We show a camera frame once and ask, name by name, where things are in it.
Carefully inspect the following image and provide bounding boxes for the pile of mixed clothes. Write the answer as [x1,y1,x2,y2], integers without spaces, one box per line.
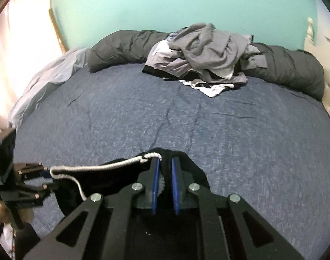
[142,23,268,98]

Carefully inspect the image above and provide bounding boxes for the black sweater with white trim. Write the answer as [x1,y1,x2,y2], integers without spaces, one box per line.
[50,148,225,260]

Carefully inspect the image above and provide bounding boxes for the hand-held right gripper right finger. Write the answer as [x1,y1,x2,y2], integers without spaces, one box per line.
[172,156,303,260]

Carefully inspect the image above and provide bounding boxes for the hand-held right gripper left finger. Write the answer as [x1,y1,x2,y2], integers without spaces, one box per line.
[23,157,161,260]

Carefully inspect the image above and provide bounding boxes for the wooden window frame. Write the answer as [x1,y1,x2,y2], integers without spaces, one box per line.
[49,8,68,54]

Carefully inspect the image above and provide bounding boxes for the blue patterned bed sheet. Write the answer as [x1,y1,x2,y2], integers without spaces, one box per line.
[13,62,330,260]

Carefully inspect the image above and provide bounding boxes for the pink curtain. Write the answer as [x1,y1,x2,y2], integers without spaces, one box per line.
[0,0,68,130]

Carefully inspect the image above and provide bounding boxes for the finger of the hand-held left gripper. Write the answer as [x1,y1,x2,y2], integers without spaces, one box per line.
[15,162,51,181]
[17,182,60,200]

